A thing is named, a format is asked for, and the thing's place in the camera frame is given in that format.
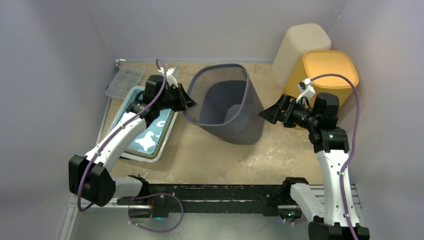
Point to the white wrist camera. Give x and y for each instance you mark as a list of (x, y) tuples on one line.
[(170, 75), (306, 91)]

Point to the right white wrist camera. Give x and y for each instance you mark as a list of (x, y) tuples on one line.
[(306, 91)]

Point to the clear compartment organizer box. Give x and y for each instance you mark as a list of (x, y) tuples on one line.
[(124, 80)]

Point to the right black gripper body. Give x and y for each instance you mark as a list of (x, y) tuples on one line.
[(284, 110)]

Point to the white plastic tray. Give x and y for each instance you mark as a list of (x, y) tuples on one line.
[(162, 145)]

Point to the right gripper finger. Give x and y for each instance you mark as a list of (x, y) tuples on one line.
[(272, 114), (282, 104)]

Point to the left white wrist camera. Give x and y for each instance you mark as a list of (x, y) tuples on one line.
[(170, 75)]

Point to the beige plastic bin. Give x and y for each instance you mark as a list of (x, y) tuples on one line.
[(298, 40)]

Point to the yellow mesh basket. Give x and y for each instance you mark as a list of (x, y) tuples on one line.
[(320, 62)]

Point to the grey mesh basket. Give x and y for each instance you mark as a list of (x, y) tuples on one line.
[(227, 104)]

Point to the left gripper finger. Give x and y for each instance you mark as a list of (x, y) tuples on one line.
[(187, 104), (183, 94)]

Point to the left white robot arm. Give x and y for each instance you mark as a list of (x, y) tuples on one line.
[(89, 175)]

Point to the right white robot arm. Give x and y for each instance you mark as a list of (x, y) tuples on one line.
[(336, 218)]

